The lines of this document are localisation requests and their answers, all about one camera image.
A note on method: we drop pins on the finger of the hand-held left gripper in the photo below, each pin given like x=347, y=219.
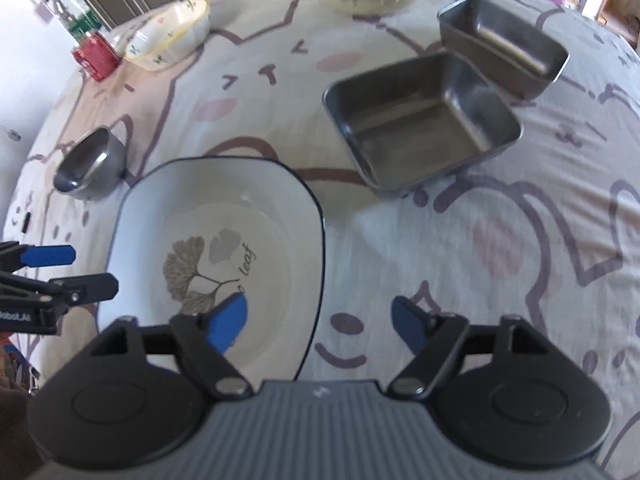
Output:
x=92, y=287
x=50, y=256

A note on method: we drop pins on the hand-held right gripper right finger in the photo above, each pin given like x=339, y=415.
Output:
x=407, y=325

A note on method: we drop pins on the floral bowl with yellow rim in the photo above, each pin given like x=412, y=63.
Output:
x=165, y=25

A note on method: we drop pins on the large square steel tray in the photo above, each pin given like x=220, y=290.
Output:
x=415, y=130

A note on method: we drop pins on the small round steel bowl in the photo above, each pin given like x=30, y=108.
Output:
x=107, y=170

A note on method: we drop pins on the small rectangular steel tray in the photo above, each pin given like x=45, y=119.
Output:
x=505, y=25

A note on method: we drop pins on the bear-print tablecloth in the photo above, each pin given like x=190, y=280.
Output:
x=400, y=240

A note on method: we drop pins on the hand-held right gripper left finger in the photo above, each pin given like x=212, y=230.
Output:
x=227, y=322

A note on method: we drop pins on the red drink can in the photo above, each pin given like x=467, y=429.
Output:
x=97, y=57

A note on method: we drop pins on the clear water bottle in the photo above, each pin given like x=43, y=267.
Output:
x=75, y=15

